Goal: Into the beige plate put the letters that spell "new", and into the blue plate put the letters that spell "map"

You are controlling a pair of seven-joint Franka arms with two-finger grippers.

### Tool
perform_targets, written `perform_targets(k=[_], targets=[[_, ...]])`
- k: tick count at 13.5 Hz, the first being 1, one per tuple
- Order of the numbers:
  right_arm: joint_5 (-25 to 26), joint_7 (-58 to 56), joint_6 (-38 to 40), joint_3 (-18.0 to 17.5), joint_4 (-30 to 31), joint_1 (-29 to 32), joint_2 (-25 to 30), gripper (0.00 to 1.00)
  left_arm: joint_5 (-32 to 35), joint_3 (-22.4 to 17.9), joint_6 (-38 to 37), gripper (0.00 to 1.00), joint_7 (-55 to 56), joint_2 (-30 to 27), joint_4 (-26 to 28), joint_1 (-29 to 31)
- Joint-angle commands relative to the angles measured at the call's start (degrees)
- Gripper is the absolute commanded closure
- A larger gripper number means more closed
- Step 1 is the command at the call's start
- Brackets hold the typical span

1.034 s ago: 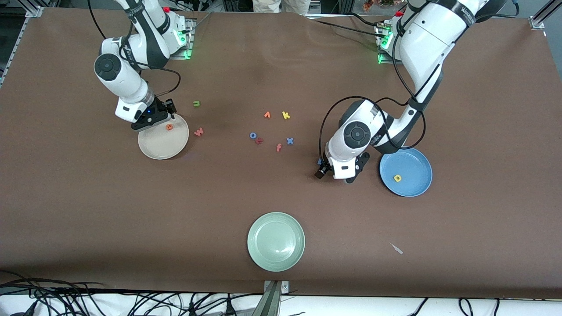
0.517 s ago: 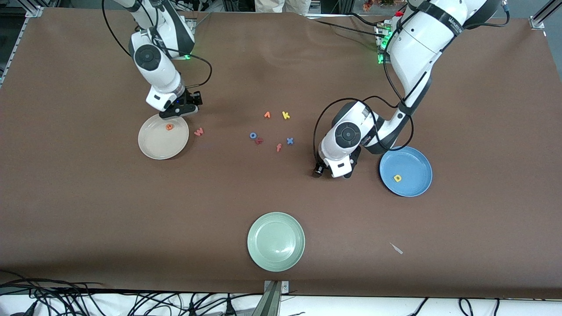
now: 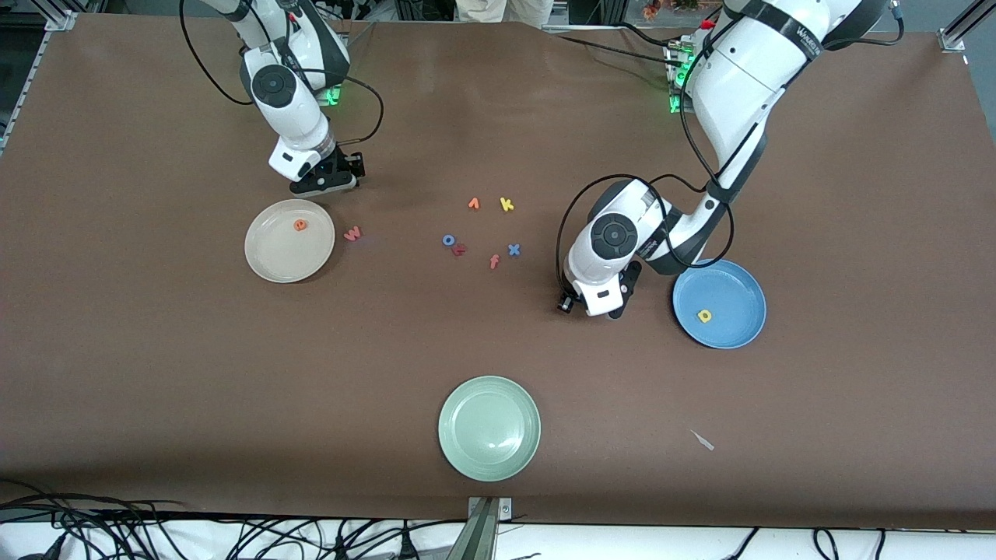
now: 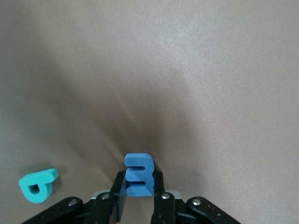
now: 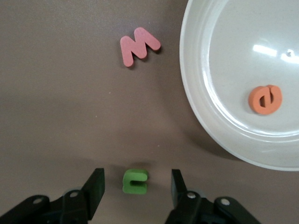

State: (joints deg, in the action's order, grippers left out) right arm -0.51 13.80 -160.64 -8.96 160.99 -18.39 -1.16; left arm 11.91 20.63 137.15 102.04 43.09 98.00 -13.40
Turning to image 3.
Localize blue plate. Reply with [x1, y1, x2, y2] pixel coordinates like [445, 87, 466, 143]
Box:
[672, 259, 767, 349]

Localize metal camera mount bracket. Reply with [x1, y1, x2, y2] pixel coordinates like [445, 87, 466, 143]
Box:
[447, 496, 513, 560]

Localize person in beige trousers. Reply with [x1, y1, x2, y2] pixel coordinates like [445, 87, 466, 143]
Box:
[454, 0, 556, 23]

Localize tangled black floor cables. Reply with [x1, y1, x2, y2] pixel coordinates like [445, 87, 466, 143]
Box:
[0, 478, 468, 560]

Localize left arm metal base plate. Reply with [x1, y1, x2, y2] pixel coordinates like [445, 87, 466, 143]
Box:
[666, 35, 701, 114]

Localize black cable on table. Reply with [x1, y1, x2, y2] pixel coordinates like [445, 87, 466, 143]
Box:
[613, 22, 682, 52]
[554, 34, 684, 68]

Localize orange flower decoration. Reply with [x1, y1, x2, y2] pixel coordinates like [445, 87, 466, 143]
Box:
[642, 0, 701, 20]

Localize aluminium frame profile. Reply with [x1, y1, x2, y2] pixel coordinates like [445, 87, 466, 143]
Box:
[0, 8, 79, 156]
[937, 0, 996, 54]

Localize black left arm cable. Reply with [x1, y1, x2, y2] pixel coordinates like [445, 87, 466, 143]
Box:
[555, 16, 737, 306]

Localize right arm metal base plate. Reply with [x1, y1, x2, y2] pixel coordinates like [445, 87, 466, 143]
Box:
[315, 31, 348, 107]

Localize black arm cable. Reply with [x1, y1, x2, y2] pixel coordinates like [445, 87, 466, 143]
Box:
[179, 0, 385, 149]
[555, 16, 737, 306]

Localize beige brown plate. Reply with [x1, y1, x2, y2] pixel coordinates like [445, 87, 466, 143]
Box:
[244, 199, 336, 284]

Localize pale green plate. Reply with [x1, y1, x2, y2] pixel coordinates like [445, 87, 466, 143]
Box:
[437, 376, 542, 482]

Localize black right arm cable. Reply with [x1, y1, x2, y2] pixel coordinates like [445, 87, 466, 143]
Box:
[179, 0, 385, 149]

